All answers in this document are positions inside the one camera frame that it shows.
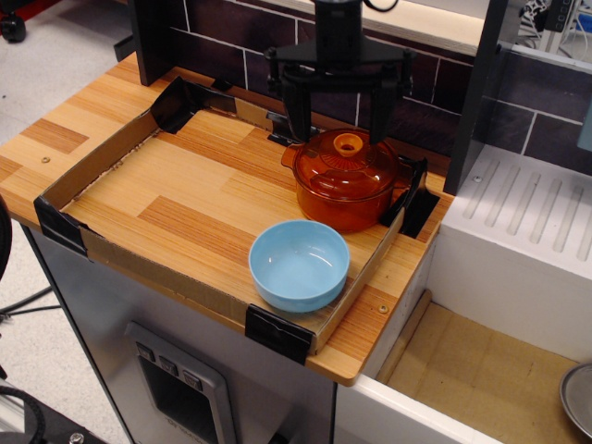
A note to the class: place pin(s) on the dark grey vertical post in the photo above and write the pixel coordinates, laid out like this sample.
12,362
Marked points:
498,37

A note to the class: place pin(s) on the silver toy dishwasher cabinet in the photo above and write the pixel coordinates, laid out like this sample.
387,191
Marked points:
174,375

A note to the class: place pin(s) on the metal plate rim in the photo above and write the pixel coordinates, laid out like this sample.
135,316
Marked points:
575,395

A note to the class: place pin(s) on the light blue bowl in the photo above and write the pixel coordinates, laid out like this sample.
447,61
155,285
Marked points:
299,266

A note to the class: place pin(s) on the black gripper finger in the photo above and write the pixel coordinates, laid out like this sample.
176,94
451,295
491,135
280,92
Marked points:
383,99
296,97

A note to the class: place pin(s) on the white toy sink unit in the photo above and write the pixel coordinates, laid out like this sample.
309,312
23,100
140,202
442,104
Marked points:
499,311

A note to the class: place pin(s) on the cardboard fence with black tape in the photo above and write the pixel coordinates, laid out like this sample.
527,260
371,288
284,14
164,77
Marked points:
177,196

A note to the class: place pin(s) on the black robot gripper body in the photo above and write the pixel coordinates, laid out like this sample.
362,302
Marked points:
340,55

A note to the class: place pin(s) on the orange glass pot lid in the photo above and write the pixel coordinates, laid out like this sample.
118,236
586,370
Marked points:
345,165

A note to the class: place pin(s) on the orange glass pot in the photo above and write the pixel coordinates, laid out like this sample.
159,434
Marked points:
349,216

